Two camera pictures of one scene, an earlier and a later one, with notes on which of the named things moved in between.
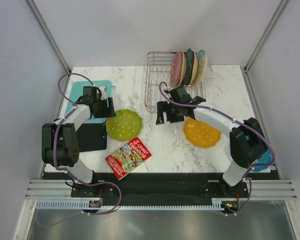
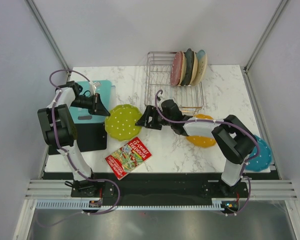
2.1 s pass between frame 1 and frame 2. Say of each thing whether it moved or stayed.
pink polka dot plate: stayed
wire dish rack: stayed
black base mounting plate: stayed
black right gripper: moved
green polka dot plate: moved
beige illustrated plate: stayed
